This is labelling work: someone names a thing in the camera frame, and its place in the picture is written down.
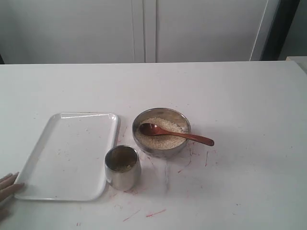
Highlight person's hand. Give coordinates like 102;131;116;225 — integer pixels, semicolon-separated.
0;172;25;219

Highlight white rectangular tray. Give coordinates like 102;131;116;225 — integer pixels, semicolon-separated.
14;112;120;202

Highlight brown wooden spoon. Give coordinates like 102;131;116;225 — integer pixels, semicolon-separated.
139;123;215;147

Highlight small steel cup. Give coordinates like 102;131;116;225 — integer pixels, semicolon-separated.
105;145;142;191

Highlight steel bowl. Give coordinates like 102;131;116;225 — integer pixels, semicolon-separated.
132;108;191;159

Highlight white rice grains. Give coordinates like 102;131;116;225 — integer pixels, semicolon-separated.
135;117;186;150

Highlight white cabinet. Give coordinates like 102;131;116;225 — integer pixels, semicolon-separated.
0;0;279;64

